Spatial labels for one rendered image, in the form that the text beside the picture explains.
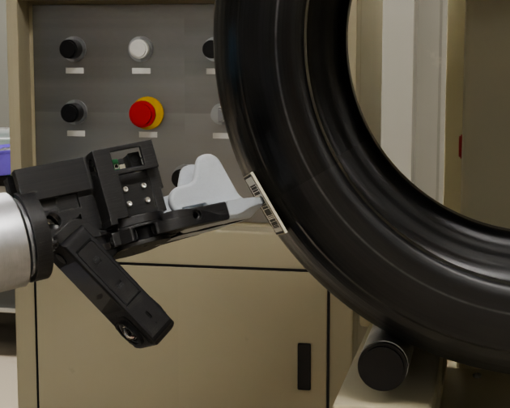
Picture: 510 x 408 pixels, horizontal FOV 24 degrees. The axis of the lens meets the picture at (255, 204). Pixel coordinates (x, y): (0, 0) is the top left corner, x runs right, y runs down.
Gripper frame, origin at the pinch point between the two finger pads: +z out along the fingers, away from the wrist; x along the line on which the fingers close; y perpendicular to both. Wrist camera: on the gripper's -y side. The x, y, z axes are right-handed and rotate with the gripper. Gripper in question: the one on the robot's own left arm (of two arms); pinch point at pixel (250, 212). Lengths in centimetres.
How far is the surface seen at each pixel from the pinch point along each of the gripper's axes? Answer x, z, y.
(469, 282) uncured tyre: -9.5, 12.9, -10.9
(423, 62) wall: 292, 248, 78
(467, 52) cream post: 16.0, 41.1, 14.3
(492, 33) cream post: 13.5, 43.3, 15.3
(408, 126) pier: 294, 232, 54
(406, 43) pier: 283, 236, 85
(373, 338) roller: 2.9, 10.0, -13.4
